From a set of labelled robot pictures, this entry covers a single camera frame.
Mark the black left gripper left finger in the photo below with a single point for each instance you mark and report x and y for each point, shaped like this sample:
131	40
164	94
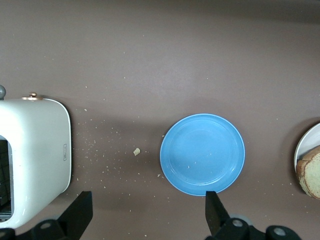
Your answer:
75	215

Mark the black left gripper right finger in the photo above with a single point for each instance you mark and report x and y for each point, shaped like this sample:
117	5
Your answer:
215	212

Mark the toasted bread slice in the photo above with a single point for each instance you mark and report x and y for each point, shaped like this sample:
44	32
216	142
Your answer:
312	172

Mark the blue plate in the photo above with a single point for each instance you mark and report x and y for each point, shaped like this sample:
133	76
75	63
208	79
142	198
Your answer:
200	155

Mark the beige plate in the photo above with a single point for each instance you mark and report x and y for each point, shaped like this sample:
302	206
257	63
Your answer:
310	140

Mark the white toaster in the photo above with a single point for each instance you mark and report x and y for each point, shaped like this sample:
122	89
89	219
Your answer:
37	150

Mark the small bread crumb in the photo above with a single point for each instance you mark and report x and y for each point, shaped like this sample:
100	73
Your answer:
136	151

